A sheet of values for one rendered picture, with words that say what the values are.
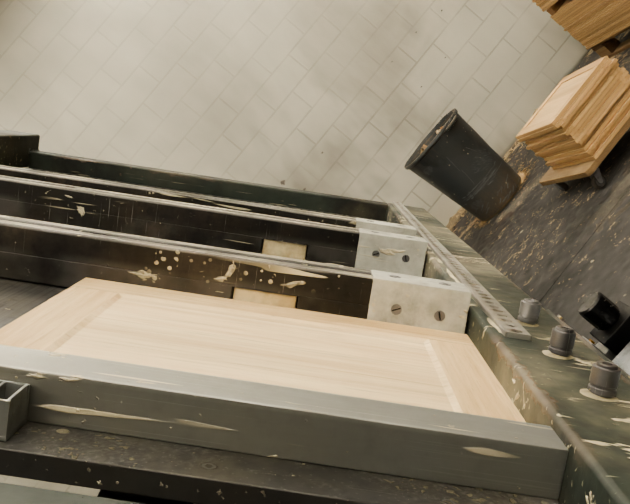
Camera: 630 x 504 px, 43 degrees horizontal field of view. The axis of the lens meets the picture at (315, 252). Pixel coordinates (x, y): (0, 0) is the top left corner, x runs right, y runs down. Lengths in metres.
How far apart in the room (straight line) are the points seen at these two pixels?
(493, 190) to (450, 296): 4.32
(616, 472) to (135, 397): 0.34
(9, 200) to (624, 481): 1.23
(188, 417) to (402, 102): 5.85
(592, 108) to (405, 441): 3.54
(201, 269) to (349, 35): 5.48
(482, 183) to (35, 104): 3.31
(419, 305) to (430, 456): 0.42
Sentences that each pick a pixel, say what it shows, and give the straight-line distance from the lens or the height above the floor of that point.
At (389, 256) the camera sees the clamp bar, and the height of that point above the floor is 0.96.
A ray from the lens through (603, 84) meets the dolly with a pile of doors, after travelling 4.13.
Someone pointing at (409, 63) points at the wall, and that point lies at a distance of 6.47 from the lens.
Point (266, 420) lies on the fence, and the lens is 0.61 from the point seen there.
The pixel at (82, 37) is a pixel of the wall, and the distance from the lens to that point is 6.45.
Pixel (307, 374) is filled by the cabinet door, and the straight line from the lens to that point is 0.77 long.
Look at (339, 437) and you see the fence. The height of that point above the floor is 1.04.
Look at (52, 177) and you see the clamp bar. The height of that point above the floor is 1.56.
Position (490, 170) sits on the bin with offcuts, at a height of 0.23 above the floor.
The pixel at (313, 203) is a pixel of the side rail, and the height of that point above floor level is 1.08.
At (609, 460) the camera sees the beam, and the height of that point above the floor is 0.89.
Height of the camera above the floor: 1.19
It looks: 5 degrees down
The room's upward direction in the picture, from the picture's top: 51 degrees counter-clockwise
